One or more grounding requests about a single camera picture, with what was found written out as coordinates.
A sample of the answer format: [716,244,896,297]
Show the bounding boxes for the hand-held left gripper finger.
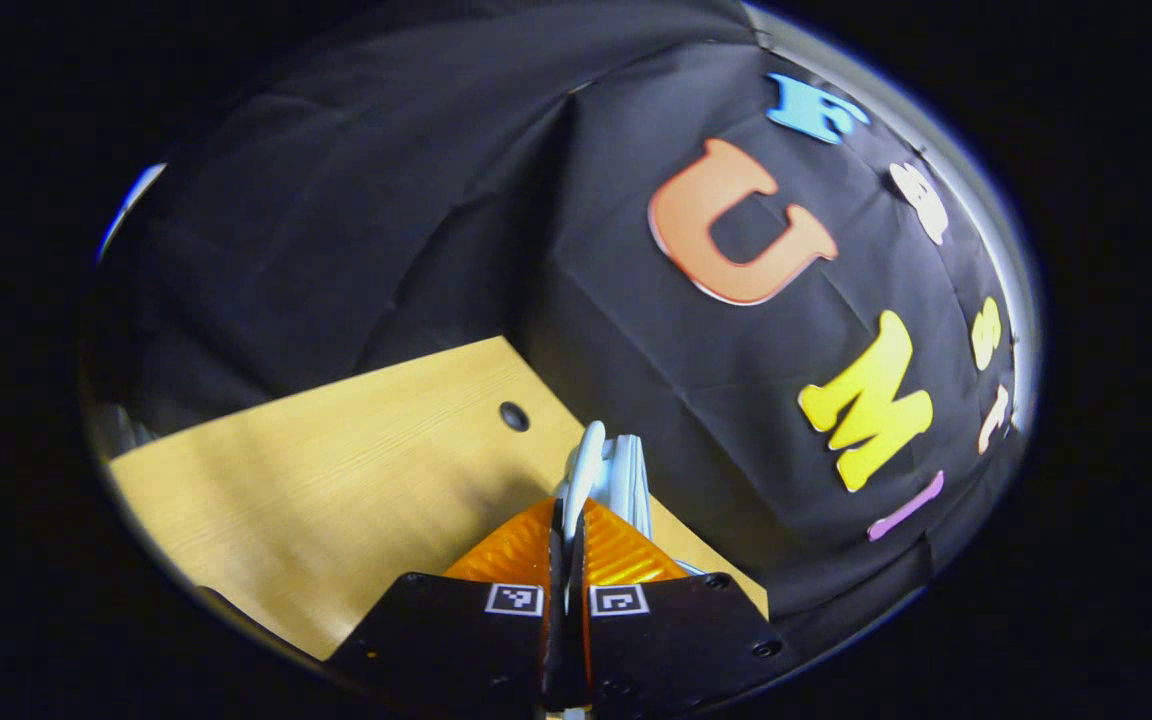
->
[568,497,785,713]
[324,497,569,713]

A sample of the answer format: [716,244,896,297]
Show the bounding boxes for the light blue suitcase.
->
[554,420,707,578]

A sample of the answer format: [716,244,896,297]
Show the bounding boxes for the black backdrop cloth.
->
[86,0,1037,641]

